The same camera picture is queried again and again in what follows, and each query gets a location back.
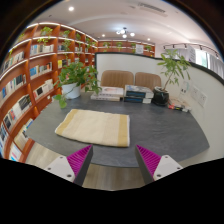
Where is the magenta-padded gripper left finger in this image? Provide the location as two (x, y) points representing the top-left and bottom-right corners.
(44, 144), (94, 187)

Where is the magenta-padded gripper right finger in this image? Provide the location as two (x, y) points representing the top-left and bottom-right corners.
(134, 144), (184, 185)

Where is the cream and yellow towel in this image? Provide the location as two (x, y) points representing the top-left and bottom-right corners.
(54, 108), (131, 148)

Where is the small stack of books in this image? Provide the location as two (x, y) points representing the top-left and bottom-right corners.
(167, 97), (192, 113)

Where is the tall plant in black pot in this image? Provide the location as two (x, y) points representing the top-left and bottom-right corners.
(152, 49), (193, 107)

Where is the thin book with blue spine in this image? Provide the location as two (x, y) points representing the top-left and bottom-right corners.
(123, 95), (153, 104)

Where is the leafy plant in white pot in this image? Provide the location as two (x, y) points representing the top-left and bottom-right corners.
(52, 59), (103, 109)

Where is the thick book with blue spine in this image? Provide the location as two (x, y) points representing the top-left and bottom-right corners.
(124, 84), (155, 99)

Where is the flat white book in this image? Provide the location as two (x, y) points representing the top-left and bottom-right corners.
(90, 93), (122, 102)

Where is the orange bookshelf unit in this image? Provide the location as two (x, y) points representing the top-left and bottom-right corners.
(0, 21), (99, 163)

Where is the tan padded chair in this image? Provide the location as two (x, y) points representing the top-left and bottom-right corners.
(134, 71), (163, 92)
(100, 69), (135, 89)

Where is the white book with portrait cover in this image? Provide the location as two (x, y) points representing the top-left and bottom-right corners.
(99, 85), (125, 98)

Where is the white sheer curtain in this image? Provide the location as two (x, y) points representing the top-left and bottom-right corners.
(173, 46), (224, 79)

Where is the white framed sign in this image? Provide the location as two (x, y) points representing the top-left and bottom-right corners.
(134, 44), (144, 55)

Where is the ceiling lamp with round bulbs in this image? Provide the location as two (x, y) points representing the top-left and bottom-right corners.
(115, 27), (136, 39)

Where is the white wall outlet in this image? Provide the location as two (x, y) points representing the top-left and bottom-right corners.
(198, 90), (208, 108)
(190, 85), (200, 101)

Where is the black track light rail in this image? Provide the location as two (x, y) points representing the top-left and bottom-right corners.
(163, 42), (218, 55)

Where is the orange wall shelf with plants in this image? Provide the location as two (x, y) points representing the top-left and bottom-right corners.
(97, 39), (156, 55)

